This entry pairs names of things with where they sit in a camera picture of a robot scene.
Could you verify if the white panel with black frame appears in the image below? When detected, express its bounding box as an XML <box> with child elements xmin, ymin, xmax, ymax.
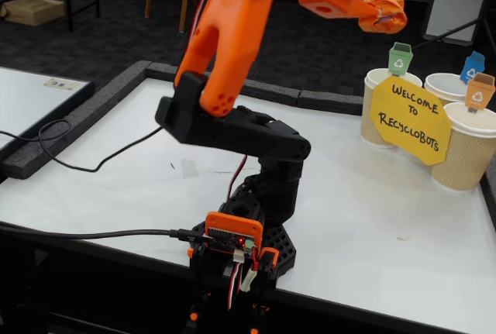
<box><xmin>421</xmin><ymin>0</ymin><xmax>494</xmax><ymax>47</ymax></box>

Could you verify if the orange paper ball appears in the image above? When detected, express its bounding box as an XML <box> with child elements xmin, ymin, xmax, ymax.
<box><xmin>358</xmin><ymin>0</ymin><xmax>408</xmax><ymax>36</ymax></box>

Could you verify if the servo wire bundle with connector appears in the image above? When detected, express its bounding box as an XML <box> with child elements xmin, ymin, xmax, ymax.
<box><xmin>226</xmin><ymin>258</ymin><xmax>260</xmax><ymax>312</ymax></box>

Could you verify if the thin black rod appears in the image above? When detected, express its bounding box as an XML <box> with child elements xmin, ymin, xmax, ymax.
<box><xmin>410</xmin><ymin>18</ymin><xmax>484</xmax><ymax>51</ymax></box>

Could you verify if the brown cardboard box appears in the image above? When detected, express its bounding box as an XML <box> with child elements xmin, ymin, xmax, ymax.
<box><xmin>0</xmin><ymin>0</ymin><xmax>66</xmax><ymax>27</ymax></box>

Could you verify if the green recycling bin label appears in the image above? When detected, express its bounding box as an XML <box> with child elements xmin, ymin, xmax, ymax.
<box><xmin>387</xmin><ymin>42</ymin><xmax>415</xmax><ymax>77</ymax></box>

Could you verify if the orange controller board holder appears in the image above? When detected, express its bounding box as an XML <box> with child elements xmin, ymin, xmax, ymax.
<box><xmin>204</xmin><ymin>212</ymin><xmax>264</xmax><ymax>263</ymax></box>

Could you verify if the small paper sticker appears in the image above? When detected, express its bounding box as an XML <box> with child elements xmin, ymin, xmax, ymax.
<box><xmin>43</xmin><ymin>77</ymin><xmax>81</xmax><ymax>91</ymax></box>

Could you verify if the short black foam strip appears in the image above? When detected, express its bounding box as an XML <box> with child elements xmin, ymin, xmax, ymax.
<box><xmin>297</xmin><ymin>88</ymin><xmax>364</xmax><ymax>117</ymax></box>

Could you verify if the paper cup with green label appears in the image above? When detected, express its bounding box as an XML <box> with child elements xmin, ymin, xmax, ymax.
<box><xmin>359</xmin><ymin>67</ymin><xmax>423</xmax><ymax>149</ymax></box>

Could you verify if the red white black servo cable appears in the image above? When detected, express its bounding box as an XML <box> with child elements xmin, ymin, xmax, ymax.
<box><xmin>226</xmin><ymin>153</ymin><xmax>249</xmax><ymax>200</ymax></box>
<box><xmin>188</xmin><ymin>0</ymin><xmax>219</xmax><ymax>46</ymax></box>

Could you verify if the white side table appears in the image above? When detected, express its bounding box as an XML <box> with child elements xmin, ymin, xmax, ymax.
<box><xmin>0</xmin><ymin>65</ymin><xmax>95</xmax><ymax>153</ymax></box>

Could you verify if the thin black camera cable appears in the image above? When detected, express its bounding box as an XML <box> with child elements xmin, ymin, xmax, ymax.
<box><xmin>0</xmin><ymin>118</ymin><xmax>164</xmax><ymax>174</ymax></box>

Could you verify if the yellow welcome sign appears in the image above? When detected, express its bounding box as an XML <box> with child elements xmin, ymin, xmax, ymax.
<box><xmin>369</xmin><ymin>74</ymin><xmax>453</xmax><ymax>167</ymax></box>

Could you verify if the thick black usb cable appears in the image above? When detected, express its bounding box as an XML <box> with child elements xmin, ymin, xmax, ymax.
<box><xmin>0</xmin><ymin>221</ymin><xmax>212</xmax><ymax>244</ymax></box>

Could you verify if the paper cup with blue label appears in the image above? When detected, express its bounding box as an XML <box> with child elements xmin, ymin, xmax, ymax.
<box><xmin>423</xmin><ymin>73</ymin><xmax>472</xmax><ymax>107</ymax></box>

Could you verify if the black foam border strip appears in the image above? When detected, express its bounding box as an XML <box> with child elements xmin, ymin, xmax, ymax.
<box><xmin>479</xmin><ymin>170</ymin><xmax>496</xmax><ymax>234</ymax></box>
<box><xmin>0</xmin><ymin>60</ymin><xmax>153</xmax><ymax>181</ymax></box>
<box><xmin>145</xmin><ymin>60</ymin><xmax>302</xmax><ymax>107</ymax></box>

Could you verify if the blue recycling bin label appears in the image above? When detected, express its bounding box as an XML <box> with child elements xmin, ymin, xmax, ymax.
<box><xmin>459</xmin><ymin>50</ymin><xmax>487</xmax><ymax>85</ymax></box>

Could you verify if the orange recycling bin label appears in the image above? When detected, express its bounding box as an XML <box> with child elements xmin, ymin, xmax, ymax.
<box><xmin>466</xmin><ymin>73</ymin><xmax>496</xmax><ymax>114</ymax></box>

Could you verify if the paper cup with orange label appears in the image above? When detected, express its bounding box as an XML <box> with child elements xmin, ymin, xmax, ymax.
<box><xmin>430</xmin><ymin>101</ymin><xmax>496</xmax><ymax>192</ymax></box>

